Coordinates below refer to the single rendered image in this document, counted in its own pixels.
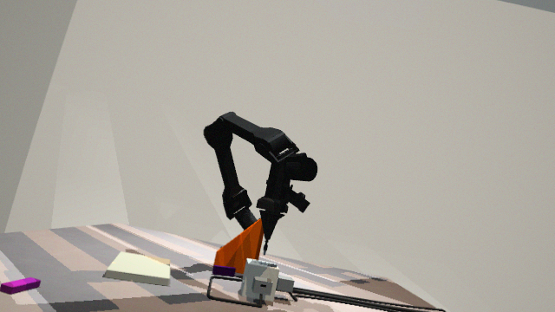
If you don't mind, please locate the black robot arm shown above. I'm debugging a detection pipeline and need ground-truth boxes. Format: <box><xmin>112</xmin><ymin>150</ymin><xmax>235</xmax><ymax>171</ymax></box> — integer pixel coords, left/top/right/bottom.
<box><xmin>203</xmin><ymin>112</ymin><xmax>317</xmax><ymax>231</ymax></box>

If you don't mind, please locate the purple rectangular bar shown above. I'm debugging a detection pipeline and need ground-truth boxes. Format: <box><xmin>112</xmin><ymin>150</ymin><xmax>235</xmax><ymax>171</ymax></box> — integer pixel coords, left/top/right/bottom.
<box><xmin>0</xmin><ymin>277</ymin><xmax>41</xmax><ymax>295</ymax></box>

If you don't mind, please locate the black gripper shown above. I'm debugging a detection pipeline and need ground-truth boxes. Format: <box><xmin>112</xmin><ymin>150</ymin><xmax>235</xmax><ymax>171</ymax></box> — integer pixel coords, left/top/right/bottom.
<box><xmin>256</xmin><ymin>177</ymin><xmax>290</xmax><ymax>240</ymax></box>

